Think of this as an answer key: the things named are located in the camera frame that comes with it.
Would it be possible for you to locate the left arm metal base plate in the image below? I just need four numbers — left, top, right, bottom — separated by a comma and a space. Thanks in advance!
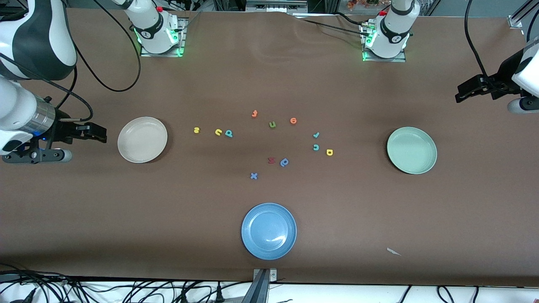
361, 21, 407, 63

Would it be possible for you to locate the blue plate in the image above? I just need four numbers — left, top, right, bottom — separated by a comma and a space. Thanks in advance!
241, 203, 297, 260

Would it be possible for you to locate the black base power cable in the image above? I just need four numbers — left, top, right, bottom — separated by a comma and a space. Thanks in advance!
295, 13, 371, 36

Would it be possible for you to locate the black floor cable bundle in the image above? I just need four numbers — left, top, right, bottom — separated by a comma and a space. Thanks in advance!
0, 263, 85, 303

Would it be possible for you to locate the metal bracket with black post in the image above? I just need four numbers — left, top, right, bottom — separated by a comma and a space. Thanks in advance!
242, 268, 278, 303

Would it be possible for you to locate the grey metal frame piece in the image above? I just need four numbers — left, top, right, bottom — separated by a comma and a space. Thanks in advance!
246, 0, 308, 13

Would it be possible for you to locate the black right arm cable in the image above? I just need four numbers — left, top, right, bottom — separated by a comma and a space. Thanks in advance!
0, 0, 141, 123

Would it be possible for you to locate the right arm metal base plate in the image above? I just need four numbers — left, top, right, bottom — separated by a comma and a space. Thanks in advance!
140, 18, 187, 57

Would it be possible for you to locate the beige brown plate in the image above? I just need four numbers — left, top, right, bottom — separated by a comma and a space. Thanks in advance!
117, 117, 168, 163

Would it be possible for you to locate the green plate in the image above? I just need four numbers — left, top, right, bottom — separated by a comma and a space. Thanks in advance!
387, 127, 438, 175

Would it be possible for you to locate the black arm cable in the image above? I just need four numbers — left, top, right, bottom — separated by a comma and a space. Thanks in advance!
0, 0, 141, 123
463, 0, 506, 91

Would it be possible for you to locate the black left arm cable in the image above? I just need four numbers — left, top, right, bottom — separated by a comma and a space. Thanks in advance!
463, 0, 506, 91

